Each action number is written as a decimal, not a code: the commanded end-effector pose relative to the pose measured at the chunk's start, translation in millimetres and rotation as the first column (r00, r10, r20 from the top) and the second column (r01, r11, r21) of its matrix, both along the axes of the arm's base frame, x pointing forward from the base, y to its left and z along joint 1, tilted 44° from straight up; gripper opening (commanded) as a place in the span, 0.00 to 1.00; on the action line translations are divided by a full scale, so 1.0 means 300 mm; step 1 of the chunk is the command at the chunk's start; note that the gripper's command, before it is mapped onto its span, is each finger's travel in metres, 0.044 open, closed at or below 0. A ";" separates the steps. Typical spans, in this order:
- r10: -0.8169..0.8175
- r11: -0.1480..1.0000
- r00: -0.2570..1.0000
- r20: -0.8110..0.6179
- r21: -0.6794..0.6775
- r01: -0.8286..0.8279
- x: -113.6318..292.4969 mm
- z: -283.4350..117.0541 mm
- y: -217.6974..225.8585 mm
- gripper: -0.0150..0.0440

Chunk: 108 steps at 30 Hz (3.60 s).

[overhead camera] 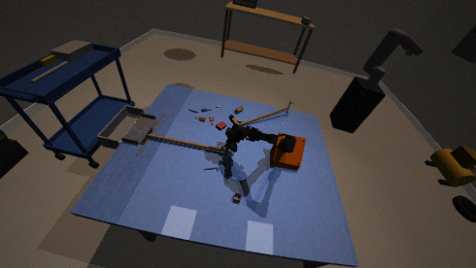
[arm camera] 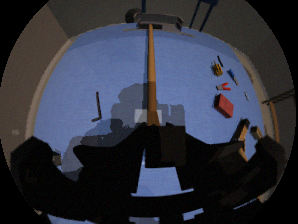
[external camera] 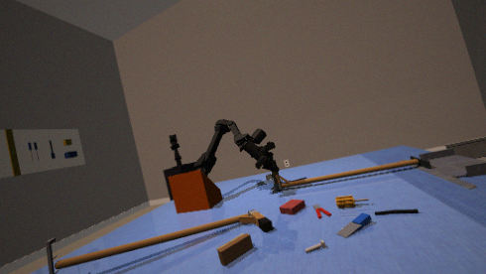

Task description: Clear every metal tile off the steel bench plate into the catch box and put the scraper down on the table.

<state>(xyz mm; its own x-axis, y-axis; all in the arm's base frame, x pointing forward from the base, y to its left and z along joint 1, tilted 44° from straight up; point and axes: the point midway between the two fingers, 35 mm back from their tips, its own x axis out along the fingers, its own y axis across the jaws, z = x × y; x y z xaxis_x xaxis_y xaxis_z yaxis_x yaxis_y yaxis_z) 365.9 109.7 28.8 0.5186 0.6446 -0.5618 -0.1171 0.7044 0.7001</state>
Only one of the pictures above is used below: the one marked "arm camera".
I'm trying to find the red-handled pliers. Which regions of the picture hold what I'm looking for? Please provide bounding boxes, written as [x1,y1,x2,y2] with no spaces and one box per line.
[216,83,231,91]

